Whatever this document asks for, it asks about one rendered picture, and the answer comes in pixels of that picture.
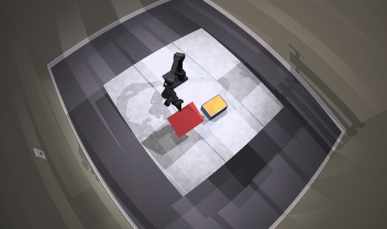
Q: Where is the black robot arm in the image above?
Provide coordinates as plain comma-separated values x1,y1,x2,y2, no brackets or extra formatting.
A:
161,52,186,106

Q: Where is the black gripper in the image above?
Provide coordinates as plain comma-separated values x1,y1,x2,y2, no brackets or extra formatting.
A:
170,92,184,111

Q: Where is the red slab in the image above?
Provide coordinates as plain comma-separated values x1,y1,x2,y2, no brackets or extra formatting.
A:
167,102,204,137

